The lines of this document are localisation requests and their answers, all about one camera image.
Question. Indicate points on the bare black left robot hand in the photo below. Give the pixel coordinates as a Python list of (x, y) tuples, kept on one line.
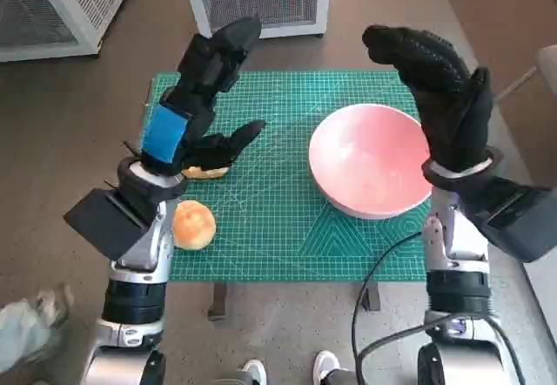
[(163, 134)]

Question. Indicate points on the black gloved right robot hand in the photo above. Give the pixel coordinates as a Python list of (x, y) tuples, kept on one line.
[(448, 110)]

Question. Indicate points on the oblong orange toy bread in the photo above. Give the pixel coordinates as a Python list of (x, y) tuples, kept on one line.
[(204, 173)]

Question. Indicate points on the round toy bread bun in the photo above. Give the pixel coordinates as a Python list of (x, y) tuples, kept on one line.
[(193, 226)]

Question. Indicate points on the pink bowl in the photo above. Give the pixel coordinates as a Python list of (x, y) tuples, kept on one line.
[(365, 163)]

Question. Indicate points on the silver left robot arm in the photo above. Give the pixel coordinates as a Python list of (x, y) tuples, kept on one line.
[(135, 302)]

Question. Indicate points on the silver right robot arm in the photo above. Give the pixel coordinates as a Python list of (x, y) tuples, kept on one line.
[(457, 289)]

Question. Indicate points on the beige chair with metal leg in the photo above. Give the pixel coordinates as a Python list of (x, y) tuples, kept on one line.
[(548, 67)]

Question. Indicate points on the green cutting mat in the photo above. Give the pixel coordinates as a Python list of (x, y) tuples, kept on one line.
[(270, 193)]

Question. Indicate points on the wide white mesh cabinet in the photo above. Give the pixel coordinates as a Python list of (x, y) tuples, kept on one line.
[(52, 10)]

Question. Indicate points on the dark table leg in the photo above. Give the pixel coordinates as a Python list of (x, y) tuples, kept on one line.
[(217, 302), (371, 295)]

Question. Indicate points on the white board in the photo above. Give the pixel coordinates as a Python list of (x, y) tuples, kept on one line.
[(546, 298)]

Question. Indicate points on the person's foot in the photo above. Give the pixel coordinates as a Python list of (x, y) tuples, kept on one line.
[(30, 324)]

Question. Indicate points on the white shoe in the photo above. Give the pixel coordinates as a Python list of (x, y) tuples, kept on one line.
[(325, 365), (254, 372)]

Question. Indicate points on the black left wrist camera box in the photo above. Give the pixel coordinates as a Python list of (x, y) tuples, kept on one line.
[(104, 219)]

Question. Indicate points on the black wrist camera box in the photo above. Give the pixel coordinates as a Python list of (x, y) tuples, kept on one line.
[(522, 224), (104, 219)]

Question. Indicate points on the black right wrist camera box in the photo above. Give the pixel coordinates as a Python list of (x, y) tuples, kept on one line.
[(522, 224)]

